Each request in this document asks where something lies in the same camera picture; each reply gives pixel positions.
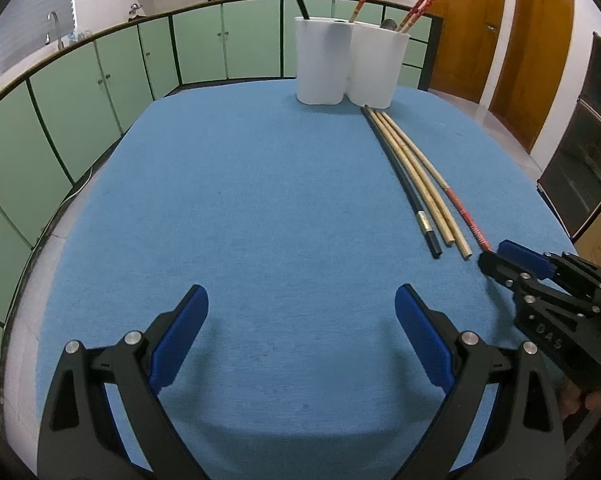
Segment plain bamboo chopstick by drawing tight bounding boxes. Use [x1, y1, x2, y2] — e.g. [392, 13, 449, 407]
[377, 110, 473, 261]
[369, 108, 456, 248]

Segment wooden door with handle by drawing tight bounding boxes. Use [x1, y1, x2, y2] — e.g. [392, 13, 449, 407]
[427, 0, 508, 105]

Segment blue table mat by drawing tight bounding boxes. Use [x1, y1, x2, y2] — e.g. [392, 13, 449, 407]
[35, 82, 581, 480]

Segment grey window blind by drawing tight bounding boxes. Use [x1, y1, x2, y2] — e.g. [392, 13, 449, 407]
[0, 0, 77, 101]

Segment white two-compartment utensil holder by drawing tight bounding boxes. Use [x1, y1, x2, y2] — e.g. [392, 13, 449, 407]
[294, 16, 411, 109]

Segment plain wooden door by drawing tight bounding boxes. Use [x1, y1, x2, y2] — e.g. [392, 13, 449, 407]
[490, 0, 576, 153]

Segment green lower kitchen cabinets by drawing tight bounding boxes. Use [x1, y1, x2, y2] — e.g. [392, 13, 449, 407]
[0, 0, 443, 401]

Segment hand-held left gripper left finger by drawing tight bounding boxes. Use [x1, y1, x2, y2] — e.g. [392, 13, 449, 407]
[37, 284, 210, 480]

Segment metal kitchen faucet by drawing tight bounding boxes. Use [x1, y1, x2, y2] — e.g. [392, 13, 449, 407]
[47, 11, 65, 51]

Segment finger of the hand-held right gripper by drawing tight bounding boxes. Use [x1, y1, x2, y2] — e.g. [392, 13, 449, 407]
[479, 251, 537, 302]
[497, 240, 601, 292]

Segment person's right hand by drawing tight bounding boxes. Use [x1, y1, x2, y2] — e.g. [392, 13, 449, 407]
[560, 380, 601, 415]

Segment black glass-door cabinet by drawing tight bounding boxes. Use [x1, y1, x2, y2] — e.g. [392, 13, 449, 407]
[537, 31, 601, 241]

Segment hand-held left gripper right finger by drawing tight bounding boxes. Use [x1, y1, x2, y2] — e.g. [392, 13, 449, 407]
[394, 283, 567, 480]

